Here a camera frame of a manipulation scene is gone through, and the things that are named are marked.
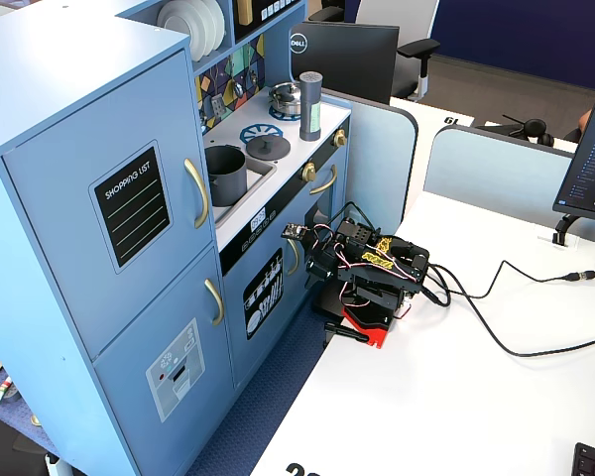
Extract black Dell monitor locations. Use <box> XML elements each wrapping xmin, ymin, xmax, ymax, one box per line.
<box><xmin>288</xmin><ymin>20</ymin><xmax>401</xmax><ymax>106</ymax></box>

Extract gray salt shaker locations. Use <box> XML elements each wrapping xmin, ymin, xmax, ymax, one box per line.
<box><xmin>298</xmin><ymin>70</ymin><xmax>324</xmax><ymax>142</ymax></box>

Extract white toy plate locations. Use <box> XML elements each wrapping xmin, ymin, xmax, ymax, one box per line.
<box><xmin>202</xmin><ymin>0</ymin><xmax>227</xmax><ymax>50</ymax></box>
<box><xmin>156</xmin><ymin>1</ymin><xmax>202</xmax><ymax>63</ymax></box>
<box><xmin>178</xmin><ymin>0</ymin><xmax>215</xmax><ymax>57</ymax></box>

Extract black headset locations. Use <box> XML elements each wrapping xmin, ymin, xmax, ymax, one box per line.
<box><xmin>502</xmin><ymin>113</ymin><xmax>556</xmax><ymax>148</ymax></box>

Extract gray sink basin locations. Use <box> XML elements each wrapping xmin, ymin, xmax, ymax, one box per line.
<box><xmin>211</xmin><ymin>157</ymin><xmax>278</xmax><ymax>225</ymax></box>

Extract black USB cable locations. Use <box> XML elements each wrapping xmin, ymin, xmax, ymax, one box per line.
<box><xmin>425</xmin><ymin>259</ymin><xmax>595</xmax><ymax>301</ymax></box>

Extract black toy microwave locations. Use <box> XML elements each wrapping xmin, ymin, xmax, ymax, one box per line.
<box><xmin>232</xmin><ymin>0</ymin><xmax>303</xmax><ymax>42</ymax></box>

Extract black table clamp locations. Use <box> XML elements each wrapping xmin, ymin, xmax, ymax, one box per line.
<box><xmin>322</xmin><ymin>320</ymin><xmax>372</xmax><ymax>347</ymax></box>

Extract blue oven door with window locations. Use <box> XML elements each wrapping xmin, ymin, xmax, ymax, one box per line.
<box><xmin>301</xmin><ymin>146</ymin><xmax>351</xmax><ymax>259</ymax></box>

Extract gray round pot lid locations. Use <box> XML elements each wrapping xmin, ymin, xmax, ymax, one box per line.
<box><xmin>245</xmin><ymin>134</ymin><xmax>292</xmax><ymax>161</ymax></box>

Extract white office chair black armrest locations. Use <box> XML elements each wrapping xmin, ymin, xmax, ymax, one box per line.
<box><xmin>344</xmin><ymin>0</ymin><xmax>442</xmax><ymax>102</ymax></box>

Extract blue dishwasher door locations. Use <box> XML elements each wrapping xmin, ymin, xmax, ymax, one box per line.
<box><xmin>221</xmin><ymin>232</ymin><xmax>308</xmax><ymax>391</ymax></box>

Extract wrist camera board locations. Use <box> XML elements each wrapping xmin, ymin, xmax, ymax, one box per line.
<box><xmin>283</xmin><ymin>222</ymin><xmax>312</xmax><ymax>243</ymax></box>

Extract black camera cable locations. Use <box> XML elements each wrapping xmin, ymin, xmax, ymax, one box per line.
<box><xmin>324</xmin><ymin>200</ymin><xmax>381</xmax><ymax>237</ymax></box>

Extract light blue desk divider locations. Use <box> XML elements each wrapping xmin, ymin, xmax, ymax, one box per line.
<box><xmin>321</xmin><ymin>87</ymin><xmax>420</xmax><ymax>235</ymax></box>
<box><xmin>422</xmin><ymin>124</ymin><xmax>595</xmax><ymax>237</ymax></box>

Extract fridge door with shopping list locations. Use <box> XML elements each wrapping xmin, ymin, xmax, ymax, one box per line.
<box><xmin>2</xmin><ymin>49</ymin><xmax>215</xmax><ymax>361</ymax></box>

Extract black power cable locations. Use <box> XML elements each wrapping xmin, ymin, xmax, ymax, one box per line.
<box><xmin>425</xmin><ymin>265</ymin><xmax>595</xmax><ymax>359</ymax></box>

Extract steel pot with lid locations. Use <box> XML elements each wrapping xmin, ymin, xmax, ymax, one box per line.
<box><xmin>268</xmin><ymin>81</ymin><xmax>302</xmax><ymax>116</ymax></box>

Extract gray plastic pot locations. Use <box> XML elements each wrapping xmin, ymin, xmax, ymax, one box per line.
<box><xmin>204</xmin><ymin>145</ymin><xmax>249</xmax><ymax>207</ymax></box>

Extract black monitor stand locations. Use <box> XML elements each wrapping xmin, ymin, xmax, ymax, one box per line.
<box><xmin>537</xmin><ymin>213</ymin><xmax>582</xmax><ymax>249</ymax></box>

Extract fridge door with water dispenser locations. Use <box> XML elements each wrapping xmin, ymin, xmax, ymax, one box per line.
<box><xmin>92</xmin><ymin>245</ymin><xmax>236</xmax><ymax>476</ymax></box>

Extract blue toy kitchen unit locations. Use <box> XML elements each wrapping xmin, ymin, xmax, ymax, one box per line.
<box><xmin>0</xmin><ymin>0</ymin><xmax>353</xmax><ymax>476</ymax></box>

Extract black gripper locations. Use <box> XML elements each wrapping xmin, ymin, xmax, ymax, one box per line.
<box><xmin>304</xmin><ymin>232</ymin><xmax>348</xmax><ymax>289</ymax></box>

